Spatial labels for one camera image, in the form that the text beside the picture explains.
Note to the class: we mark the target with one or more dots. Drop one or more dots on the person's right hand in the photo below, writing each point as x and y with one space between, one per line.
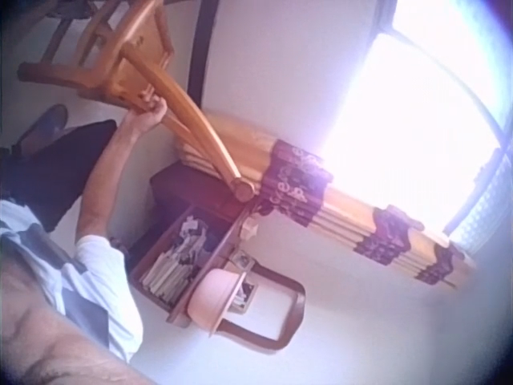
146 118

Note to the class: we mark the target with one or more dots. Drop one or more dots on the person's right fingers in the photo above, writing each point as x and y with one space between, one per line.
154 103

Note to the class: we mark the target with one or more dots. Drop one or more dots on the light wooden chair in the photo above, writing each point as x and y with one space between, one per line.
128 60

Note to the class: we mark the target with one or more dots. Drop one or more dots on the dark wooden chair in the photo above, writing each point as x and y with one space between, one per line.
60 32

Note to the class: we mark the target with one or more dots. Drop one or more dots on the person's legs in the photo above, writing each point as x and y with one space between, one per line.
52 164

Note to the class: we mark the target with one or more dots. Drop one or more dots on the dark wooden bookshelf with books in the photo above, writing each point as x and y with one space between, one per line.
180 240

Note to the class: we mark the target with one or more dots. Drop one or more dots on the pink brimmed hat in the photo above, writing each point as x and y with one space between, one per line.
214 297

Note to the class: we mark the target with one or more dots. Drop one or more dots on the pinned photo prints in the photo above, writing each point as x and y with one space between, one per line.
244 297

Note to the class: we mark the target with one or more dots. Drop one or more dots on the bright window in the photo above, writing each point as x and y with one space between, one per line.
409 120

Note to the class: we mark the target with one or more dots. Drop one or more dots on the dark wooden door post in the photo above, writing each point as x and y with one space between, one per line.
202 44

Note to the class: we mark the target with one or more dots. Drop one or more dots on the brown curved wooden frame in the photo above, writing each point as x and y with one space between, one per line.
294 305

